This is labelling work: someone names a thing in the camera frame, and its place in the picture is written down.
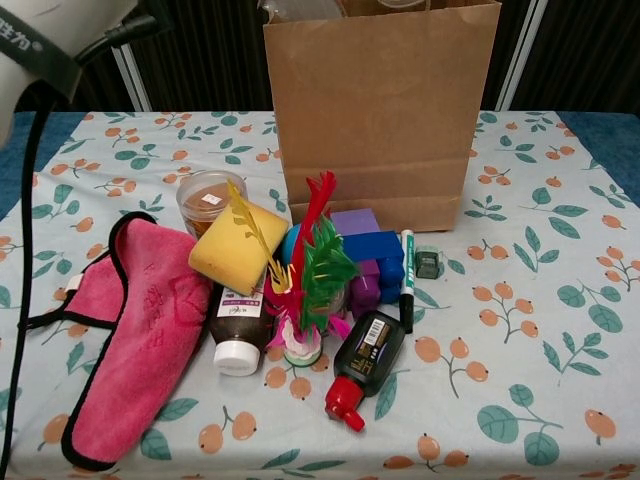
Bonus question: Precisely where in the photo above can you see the floral tablecloth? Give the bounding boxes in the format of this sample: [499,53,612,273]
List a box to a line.
[0,110,640,480]

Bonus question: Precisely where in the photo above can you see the clear jar brown contents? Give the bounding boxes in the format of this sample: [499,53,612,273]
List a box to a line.
[175,169,250,239]

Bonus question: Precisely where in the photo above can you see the green white marker pen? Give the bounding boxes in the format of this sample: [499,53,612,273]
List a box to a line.
[399,228,419,335]

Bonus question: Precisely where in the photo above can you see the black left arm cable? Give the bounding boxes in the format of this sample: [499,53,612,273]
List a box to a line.
[0,13,157,480]

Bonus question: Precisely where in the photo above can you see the blue ball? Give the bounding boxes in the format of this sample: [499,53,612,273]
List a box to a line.
[281,223,304,269]

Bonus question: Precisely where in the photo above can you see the lilac foam block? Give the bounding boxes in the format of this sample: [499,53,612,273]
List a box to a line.
[330,208,384,237]

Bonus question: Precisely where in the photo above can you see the brown paper bag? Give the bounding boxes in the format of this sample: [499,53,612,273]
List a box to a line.
[262,0,503,234]

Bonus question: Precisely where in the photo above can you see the blue toy block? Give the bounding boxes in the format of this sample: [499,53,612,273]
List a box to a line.
[342,229,407,305]

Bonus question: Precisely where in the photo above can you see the colourful feather shuttlecock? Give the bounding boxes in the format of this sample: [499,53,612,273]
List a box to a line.
[226,170,361,369]

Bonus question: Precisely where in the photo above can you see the yellow sponge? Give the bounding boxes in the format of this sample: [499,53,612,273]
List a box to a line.
[188,199,291,297]

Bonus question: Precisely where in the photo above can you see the white aluminium partition post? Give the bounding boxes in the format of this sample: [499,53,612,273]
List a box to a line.
[112,29,152,112]
[492,0,549,112]

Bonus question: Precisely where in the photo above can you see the dark purple toy brick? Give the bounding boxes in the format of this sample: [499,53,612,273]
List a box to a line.
[349,258,386,319]

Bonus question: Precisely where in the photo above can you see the black bottle red cap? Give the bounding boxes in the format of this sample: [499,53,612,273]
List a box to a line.
[324,310,406,432]

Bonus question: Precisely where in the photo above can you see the brown bottle white cap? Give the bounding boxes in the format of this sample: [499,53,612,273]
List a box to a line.
[208,284,274,377]

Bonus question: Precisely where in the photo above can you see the pink towel black trim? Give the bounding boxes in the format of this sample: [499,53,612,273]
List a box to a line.
[17,211,214,472]

